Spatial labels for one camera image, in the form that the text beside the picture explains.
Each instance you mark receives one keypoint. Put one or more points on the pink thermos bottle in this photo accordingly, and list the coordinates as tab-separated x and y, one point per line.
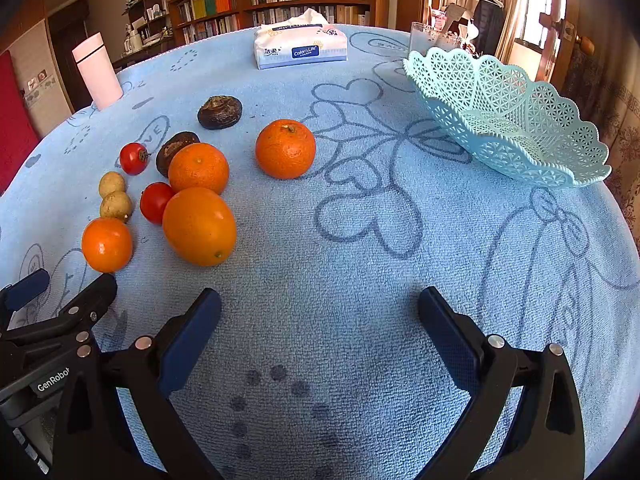
97	72

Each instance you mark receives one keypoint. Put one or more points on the orange with stem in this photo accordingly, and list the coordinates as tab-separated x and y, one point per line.
199	165
285	149

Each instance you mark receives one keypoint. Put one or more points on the tan longan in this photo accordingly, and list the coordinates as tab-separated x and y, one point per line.
117	205
110	183

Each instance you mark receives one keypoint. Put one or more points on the clear drinking glass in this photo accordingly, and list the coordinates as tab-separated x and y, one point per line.
423	37

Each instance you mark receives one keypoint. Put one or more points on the red wall panel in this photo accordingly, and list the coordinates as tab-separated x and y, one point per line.
17	135

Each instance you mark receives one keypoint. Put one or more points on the small orange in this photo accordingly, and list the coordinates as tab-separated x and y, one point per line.
107	245

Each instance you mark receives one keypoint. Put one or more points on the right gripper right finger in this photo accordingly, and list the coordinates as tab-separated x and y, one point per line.
545	439

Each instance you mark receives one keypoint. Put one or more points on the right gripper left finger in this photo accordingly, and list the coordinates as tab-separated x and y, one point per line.
92	439

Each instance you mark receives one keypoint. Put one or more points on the white tissue pack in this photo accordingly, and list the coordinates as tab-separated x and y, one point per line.
306	39

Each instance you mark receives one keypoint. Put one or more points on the patterned beige curtain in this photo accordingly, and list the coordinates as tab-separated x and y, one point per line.
605	86

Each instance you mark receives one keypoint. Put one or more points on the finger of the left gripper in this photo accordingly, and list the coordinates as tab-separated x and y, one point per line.
14	297
79	315

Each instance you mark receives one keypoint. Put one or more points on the wooden door with knob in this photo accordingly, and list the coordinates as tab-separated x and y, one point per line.
563	34

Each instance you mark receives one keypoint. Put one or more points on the light blue patterned tablecloth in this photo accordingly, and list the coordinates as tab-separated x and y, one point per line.
320	368

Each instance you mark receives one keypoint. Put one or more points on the dark brown fruit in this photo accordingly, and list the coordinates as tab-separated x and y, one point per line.
167	151
220	112

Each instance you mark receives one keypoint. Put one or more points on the teal lattice fruit basket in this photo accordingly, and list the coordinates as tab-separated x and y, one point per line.
521	128

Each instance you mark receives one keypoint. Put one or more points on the large orange front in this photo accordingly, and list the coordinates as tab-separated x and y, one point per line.
199	226

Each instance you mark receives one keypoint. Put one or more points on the small dark side shelf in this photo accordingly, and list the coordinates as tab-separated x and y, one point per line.
148	23

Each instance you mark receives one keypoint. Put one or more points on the red tomato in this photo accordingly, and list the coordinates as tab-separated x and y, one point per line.
133	158
153	201

